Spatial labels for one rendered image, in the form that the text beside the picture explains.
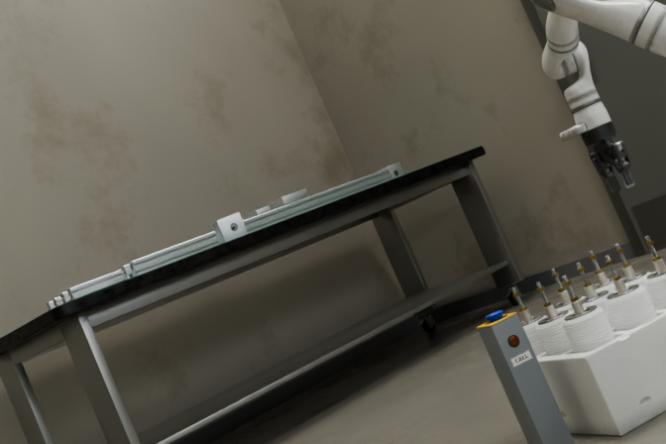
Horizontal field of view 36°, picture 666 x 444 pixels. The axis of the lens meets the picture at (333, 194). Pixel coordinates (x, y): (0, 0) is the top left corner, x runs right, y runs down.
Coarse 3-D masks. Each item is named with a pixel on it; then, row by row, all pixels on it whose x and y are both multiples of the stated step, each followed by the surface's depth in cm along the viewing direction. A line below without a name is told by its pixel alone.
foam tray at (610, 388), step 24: (624, 336) 218; (648, 336) 218; (552, 360) 226; (576, 360) 217; (600, 360) 214; (624, 360) 216; (648, 360) 217; (552, 384) 230; (576, 384) 220; (600, 384) 213; (624, 384) 214; (648, 384) 216; (576, 408) 224; (600, 408) 215; (624, 408) 213; (648, 408) 215; (576, 432) 228; (600, 432) 219; (624, 432) 212
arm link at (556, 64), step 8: (576, 48) 226; (544, 56) 233; (552, 56) 229; (560, 56) 227; (568, 56) 231; (544, 64) 234; (552, 64) 231; (560, 64) 229; (568, 64) 232; (552, 72) 232; (560, 72) 232; (568, 72) 233
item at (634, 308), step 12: (636, 288) 224; (612, 300) 224; (624, 300) 223; (636, 300) 222; (648, 300) 224; (612, 312) 225; (624, 312) 223; (636, 312) 222; (648, 312) 223; (624, 324) 224; (636, 324) 222
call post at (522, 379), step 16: (512, 320) 219; (496, 336) 217; (496, 352) 219; (512, 352) 217; (528, 352) 218; (496, 368) 222; (512, 368) 217; (528, 368) 218; (512, 384) 218; (528, 384) 217; (544, 384) 218; (512, 400) 221; (528, 400) 216; (544, 400) 217; (528, 416) 217; (544, 416) 217; (560, 416) 218; (528, 432) 219; (544, 432) 216; (560, 432) 217
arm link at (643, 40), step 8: (656, 8) 197; (664, 8) 198; (648, 16) 197; (656, 16) 197; (664, 16) 196; (648, 24) 197; (656, 24) 196; (664, 24) 196; (640, 32) 198; (648, 32) 197; (656, 32) 197; (664, 32) 196; (640, 40) 199; (648, 40) 198; (656, 40) 197; (664, 40) 197; (648, 48) 200; (656, 48) 198; (664, 48) 198
